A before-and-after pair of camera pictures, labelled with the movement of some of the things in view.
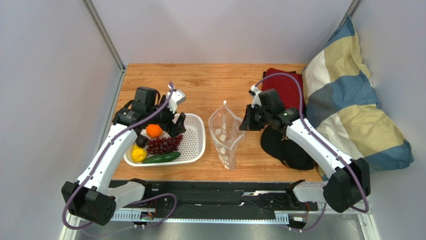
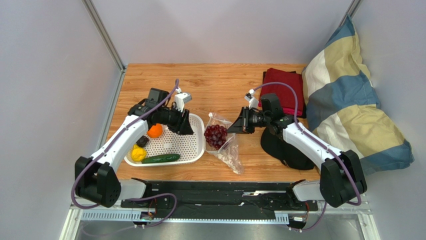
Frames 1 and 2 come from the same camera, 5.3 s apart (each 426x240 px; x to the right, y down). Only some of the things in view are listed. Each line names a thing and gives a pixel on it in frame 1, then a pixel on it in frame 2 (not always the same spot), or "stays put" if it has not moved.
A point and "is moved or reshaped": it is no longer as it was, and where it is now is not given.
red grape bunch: x=164 y=144 to x=215 y=135
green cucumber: x=162 y=158 stays put
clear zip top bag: x=227 y=128 is moved or reshaped
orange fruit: x=154 y=131 stays put
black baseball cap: x=275 y=142 stays put
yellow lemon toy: x=138 y=154 stays put
